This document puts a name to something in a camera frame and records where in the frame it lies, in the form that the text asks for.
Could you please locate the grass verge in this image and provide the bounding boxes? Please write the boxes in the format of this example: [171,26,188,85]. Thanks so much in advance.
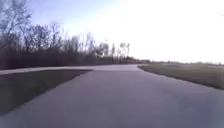
[137,62,224,90]

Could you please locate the dark grass patch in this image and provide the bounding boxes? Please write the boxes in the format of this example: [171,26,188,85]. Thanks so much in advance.
[0,69,93,116]

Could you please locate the grey paved path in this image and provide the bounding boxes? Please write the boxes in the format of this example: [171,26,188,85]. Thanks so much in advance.
[0,63,224,128]

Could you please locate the row of bare trees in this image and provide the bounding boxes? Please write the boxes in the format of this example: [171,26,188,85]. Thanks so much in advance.
[0,0,151,71]

